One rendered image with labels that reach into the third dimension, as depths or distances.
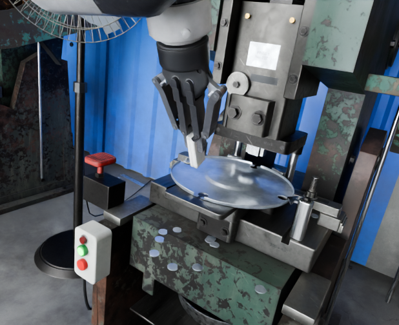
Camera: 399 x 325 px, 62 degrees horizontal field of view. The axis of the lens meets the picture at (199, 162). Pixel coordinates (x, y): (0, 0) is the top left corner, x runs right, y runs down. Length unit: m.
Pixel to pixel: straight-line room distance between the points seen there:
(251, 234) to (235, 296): 0.14
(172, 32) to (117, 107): 2.35
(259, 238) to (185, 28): 0.50
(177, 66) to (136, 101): 2.16
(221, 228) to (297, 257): 0.18
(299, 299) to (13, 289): 1.26
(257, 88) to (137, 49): 1.89
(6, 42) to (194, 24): 1.45
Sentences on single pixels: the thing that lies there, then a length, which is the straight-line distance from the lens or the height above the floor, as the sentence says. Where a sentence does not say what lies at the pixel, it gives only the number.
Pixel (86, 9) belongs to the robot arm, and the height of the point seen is 1.09.
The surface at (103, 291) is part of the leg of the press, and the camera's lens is 0.96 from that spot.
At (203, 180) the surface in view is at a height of 0.78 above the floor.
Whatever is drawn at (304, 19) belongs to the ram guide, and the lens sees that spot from 0.71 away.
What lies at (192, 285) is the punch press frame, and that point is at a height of 0.54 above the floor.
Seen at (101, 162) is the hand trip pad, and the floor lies 0.76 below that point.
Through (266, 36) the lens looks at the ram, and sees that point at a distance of 0.77.
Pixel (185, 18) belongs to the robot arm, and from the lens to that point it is 0.45.
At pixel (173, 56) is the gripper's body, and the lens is 0.47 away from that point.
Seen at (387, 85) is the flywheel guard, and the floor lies 1.04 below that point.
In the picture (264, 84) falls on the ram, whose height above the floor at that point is 1.01.
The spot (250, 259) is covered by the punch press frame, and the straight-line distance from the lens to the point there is 0.76.
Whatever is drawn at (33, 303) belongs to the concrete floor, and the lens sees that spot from 1.60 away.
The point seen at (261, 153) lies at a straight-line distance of 0.86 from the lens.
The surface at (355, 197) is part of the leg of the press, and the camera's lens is 1.08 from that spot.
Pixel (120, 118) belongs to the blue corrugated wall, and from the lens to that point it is 2.78.
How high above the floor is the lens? 1.07
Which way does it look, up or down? 20 degrees down
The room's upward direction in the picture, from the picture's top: 8 degrees clockwise
